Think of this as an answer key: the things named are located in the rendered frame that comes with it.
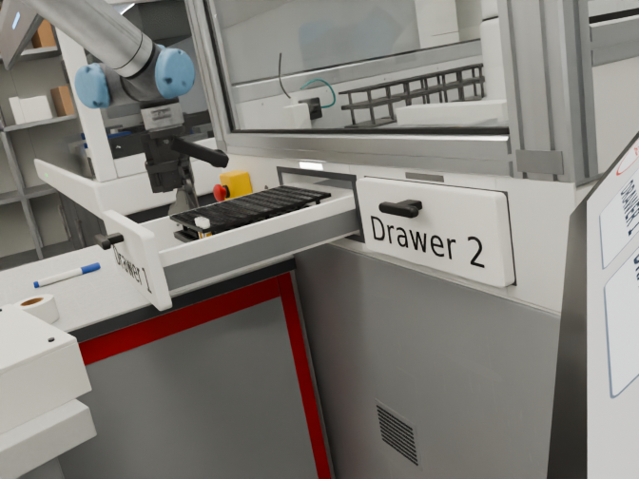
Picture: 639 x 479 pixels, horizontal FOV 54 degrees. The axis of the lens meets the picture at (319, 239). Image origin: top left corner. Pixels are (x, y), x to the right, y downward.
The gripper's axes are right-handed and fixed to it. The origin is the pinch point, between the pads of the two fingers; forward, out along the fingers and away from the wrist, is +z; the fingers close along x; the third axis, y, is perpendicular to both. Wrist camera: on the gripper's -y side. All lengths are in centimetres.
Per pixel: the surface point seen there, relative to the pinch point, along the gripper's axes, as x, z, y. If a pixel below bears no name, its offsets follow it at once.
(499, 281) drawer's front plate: 63, 1, -35
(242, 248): 37.7, -3.0, -7.0
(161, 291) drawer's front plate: 43.5, -1.1, 4.9
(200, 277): 40.0, -0.8, -0.4
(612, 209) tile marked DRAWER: 96, -16, -27
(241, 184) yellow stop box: -7.9, -4.9, -10.0
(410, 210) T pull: 54, -7, -28
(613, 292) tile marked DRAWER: 105, -15, -21
